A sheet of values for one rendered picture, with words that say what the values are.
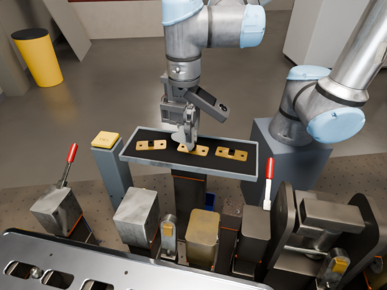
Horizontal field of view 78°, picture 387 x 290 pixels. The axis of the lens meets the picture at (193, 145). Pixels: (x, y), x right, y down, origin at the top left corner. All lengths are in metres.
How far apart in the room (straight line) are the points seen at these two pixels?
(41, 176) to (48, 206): 1.78
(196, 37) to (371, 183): 1.20
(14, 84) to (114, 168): 3.32
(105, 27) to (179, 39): 5.45
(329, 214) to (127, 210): 0.44
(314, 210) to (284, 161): 0.30
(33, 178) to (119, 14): 4.09
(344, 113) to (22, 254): 0.85
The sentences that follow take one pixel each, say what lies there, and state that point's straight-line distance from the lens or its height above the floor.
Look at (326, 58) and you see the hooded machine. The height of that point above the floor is 0.23.
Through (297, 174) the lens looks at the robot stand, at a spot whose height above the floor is 0.99.
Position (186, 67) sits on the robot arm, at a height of 1.41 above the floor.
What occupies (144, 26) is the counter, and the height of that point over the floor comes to 0.21.
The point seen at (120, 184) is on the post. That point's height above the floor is 1.00.
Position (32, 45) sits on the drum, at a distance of 3.89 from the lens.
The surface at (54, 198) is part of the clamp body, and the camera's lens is 0.78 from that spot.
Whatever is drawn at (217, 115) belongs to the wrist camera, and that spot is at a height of 1.30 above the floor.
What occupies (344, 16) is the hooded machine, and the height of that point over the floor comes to 0.81.
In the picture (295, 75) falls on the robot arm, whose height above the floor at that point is 1.32.
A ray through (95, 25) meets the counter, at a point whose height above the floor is 0.27.
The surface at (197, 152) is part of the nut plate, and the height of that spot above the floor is 1.16.
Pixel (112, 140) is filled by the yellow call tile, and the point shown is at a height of 1.16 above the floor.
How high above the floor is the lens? 1.60
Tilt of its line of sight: 41 degrees down
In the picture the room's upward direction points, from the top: straight up
